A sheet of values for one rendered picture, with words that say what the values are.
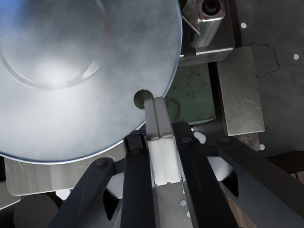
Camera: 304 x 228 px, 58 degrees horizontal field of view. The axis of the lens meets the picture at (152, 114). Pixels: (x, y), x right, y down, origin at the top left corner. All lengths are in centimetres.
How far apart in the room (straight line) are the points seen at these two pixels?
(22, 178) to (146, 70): 18
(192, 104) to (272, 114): 75
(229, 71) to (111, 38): 22
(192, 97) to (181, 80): 3
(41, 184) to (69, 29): 17
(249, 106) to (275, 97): 72
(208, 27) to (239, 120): 18
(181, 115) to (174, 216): 73
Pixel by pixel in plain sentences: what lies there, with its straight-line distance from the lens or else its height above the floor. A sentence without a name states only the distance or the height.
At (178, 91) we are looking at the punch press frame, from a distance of 44.
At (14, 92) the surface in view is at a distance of 34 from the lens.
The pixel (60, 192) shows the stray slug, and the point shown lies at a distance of 47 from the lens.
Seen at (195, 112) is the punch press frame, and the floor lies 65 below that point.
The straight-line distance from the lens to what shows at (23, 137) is 33.
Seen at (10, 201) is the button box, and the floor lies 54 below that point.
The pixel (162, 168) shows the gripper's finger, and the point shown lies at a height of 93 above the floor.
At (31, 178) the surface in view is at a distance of 33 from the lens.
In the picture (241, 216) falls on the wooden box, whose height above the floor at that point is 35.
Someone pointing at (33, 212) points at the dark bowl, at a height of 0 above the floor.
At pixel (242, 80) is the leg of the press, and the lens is 47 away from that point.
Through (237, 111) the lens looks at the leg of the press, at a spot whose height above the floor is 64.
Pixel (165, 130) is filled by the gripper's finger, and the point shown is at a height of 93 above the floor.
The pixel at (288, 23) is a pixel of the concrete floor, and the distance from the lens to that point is 128.
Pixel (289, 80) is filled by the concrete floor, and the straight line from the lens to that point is 121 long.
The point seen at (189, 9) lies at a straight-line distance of 33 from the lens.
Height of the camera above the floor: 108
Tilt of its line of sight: 85 degrees down
